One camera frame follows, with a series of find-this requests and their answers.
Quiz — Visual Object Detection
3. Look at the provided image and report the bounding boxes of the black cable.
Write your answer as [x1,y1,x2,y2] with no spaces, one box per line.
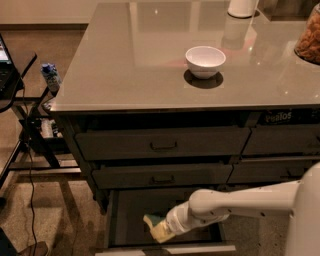
[19,76,40,249]

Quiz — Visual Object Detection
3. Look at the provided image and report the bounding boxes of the black side cart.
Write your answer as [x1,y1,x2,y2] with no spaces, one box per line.
[0,51,78,186]

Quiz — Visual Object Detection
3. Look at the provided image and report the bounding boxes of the black laptop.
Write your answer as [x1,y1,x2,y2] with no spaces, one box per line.
[0,34,20,100]

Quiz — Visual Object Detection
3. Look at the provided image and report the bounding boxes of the grey middle left drawer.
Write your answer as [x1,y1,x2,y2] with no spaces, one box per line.
[92,163,232,189]

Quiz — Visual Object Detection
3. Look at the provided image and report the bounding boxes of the white bowl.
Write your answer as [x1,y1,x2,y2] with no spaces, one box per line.
[185,46,226,79]

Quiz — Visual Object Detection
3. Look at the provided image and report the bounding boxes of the green and yellow sponge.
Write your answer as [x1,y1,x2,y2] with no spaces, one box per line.
[143,214,166,231]

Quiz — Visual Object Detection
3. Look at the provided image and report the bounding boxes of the white cylindrical container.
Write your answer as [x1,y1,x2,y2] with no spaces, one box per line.
[227,0,259,18]

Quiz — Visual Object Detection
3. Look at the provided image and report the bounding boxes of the dark snack bag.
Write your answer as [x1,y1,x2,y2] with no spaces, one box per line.
[258,109,320,125]

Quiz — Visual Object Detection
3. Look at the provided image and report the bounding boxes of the grey open bottom drawer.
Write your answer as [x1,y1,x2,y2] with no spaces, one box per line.
[95,187,236,256]

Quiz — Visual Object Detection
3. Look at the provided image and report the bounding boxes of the plastic water bottle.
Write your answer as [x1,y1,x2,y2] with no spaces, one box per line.
[41,63,62,95]

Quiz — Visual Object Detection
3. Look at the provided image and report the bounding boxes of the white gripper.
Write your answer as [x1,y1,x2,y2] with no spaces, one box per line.
[150,202,194,243]

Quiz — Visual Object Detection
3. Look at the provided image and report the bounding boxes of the grey top right drawer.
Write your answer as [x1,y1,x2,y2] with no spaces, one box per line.
[243,124,320,156]

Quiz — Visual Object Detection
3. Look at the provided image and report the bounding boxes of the glass jar of snacks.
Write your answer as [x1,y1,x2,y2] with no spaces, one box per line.
[294,3,320,65]

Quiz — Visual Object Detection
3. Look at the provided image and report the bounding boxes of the grey middle right drawer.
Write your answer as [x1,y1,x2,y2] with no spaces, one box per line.
[227,156,320,184]

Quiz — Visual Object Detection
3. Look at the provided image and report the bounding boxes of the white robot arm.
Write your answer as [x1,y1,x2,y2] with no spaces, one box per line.
[143,163,320,256]

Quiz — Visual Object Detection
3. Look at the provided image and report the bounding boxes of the grey top left drawer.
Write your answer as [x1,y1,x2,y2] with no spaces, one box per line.
[75,126,250,161]

